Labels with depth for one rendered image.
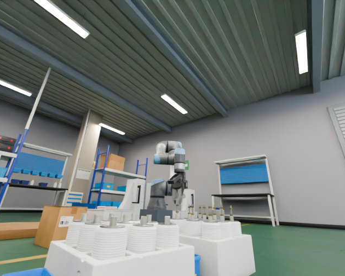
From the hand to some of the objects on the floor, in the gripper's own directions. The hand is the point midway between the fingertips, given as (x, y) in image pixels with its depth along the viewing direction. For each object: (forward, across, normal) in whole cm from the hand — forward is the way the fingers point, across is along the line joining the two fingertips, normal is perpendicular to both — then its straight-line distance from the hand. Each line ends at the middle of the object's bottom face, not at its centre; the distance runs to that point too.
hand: (177, 201), depth 109 cm
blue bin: (+35, -8, +16) cm, 40 cm away
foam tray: (+35, -6, +44) cm, 57 cm away
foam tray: (+35, -13, -11) cm, 39 cm away
